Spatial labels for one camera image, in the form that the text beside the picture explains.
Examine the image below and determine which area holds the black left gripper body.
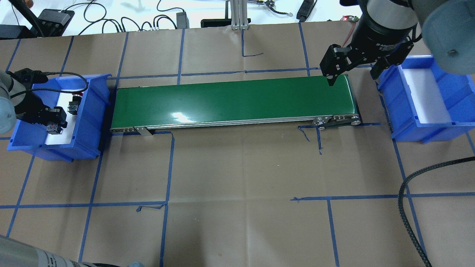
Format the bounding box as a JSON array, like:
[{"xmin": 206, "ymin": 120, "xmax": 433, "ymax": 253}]
[{"xmin": 15, "ymin": 93, "xmax": 68, "ymax": 128}]

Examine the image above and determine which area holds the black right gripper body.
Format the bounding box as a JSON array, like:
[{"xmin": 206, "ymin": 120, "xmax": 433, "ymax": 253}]
[{"xmin": 320, "ymin": 15, "xmax": 414, "ymax": 77}]

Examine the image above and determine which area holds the yellow push button switch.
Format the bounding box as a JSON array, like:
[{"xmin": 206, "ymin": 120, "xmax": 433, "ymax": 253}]
[{"xmin": 46, "ymin": 123, "xmax": 63, "ymax": 135}]

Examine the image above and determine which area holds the red push button switch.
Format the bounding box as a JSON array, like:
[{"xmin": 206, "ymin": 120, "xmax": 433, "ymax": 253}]
[{"xmin": 68, "ymin": 93, "xmax": 83, "ymax": 115}]

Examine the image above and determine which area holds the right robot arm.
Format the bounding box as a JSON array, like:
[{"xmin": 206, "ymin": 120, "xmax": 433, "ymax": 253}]
[{"xmin": 320, "ymin": 0, "xmax": 475, "ymax": 86}]

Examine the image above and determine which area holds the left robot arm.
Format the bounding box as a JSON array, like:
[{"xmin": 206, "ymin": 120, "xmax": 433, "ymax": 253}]
[{"xmin": 0, "ymin": 68, "xmax": 68, "ymax": 135}]

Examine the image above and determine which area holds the green conveyor belt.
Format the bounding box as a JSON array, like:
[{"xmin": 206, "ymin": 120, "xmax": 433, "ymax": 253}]
[{"xmin": 110, "ymin": 75, "xmax": 362, "ymax": 133}]

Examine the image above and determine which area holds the left blue plastic bin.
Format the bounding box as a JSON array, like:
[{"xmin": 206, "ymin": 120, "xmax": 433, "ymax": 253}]
[{"xmin": 7, "ymin": 74, "xmax": 111, "ymax": 162}]

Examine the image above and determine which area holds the blue plastic bin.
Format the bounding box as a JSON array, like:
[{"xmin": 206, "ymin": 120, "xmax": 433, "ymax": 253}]
[
  {"xmin": 378, "ymin": 56, "xmax": 475, "ymax": 143},
  {"xmin": 7, "ymin": 74, "xmax": 111, "ymax": 162}
]

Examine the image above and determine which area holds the white foam pad left bin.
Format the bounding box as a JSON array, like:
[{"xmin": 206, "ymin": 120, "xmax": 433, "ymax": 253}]
[{"xmin": 45, "ymin": 91, "xmax": 85, "ymax": 145}]

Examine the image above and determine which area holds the white foam pad bin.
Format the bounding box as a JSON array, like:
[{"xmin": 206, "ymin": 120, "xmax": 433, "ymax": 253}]
[
  {"xmin": 45, "ymin": 91, "xmax": 85, "ymax": 145},
  {"xmin": 403, "ymin": 68, "xmax": 452, "ymax": 124}
]

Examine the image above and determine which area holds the right blue plastic bin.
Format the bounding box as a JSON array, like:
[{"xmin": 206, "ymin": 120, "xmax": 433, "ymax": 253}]
[{"xmin": 378, "ymin": 56, "xmax": 475, "ymax": 143}]

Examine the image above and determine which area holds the white foam pad right bin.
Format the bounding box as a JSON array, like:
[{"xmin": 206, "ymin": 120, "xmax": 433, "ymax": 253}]
[{"xmin": 403, "ymin": 68, "xmax": 452, "ymax": 124}]

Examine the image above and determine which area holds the black power adapter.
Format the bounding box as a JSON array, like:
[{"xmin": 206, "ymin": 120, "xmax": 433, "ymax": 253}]
[{"xmin": 176, "ymin": 11, "xmax": 190, "ymax": 29}]

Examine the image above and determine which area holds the red black wire pair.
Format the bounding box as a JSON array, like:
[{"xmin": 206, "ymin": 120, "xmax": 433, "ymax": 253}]
[{"xmin": 341, "ymin": 17, "xmax": 360, "ymax": 49}]

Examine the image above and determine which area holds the aluminium profile post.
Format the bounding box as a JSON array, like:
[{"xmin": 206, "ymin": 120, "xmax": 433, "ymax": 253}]
[{"xmin": 230, "ymin": 0, "xmax": 249, "ymax": 30}]

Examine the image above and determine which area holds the black braided cable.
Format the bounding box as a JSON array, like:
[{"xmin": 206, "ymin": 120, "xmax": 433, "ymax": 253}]
[{"xmin": 398, "ymin": 157, "xmax": 475, "ymax": 267}]

